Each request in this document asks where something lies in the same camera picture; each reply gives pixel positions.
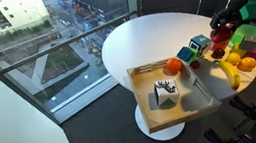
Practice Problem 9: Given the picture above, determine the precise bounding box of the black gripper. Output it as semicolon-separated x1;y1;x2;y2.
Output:
207;4;245;37

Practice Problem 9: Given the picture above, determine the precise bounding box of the red plastic apple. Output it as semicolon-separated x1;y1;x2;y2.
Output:
209;25;235;45

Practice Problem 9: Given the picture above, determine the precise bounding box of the green plastic bowl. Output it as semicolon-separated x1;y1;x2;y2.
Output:
226;22;256;50

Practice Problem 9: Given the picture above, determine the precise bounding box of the dark purple plastic plum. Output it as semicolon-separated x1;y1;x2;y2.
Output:
210;47;227;61

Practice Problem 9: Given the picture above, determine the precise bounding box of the blue cube with number four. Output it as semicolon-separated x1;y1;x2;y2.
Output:
187;33;214;59

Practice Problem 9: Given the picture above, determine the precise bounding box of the yellow-green wooden block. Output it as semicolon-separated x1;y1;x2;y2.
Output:
228;42;248;60

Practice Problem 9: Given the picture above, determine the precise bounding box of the gray soft cube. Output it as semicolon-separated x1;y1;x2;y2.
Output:
237;33;256;54

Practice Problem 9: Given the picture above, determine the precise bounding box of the yellow plastic lemon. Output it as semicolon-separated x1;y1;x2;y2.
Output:
224;51;243;67

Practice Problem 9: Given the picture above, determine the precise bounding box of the green wooden block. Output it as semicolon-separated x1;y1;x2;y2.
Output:
186;44;206;64

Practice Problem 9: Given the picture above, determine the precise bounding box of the orange-yellow plastic lemon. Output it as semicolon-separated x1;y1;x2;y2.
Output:
235;56;256;74

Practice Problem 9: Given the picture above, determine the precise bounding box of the teal blue wooden block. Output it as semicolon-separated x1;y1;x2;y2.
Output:
175;44;197;64

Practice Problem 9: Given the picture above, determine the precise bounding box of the yellow plastic banana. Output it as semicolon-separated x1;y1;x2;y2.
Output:
215;57;244;93

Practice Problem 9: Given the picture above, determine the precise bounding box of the small red plastic strawberry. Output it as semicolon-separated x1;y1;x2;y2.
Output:
188;59;202;72

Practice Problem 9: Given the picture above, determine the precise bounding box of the orange plastic fruit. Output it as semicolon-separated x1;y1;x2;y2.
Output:
164;56;185;76

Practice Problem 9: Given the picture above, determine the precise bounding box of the wooden tray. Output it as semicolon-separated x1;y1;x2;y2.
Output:
125;51;226;136

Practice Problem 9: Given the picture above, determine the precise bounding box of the white cube with zebra print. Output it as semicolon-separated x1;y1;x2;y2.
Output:
153;77;182;108

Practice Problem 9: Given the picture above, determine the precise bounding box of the grey window railing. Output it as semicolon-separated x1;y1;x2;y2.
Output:
0;10;144;75

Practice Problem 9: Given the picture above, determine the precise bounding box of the white table pedestal base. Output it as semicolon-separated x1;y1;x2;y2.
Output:
133;97;188;143

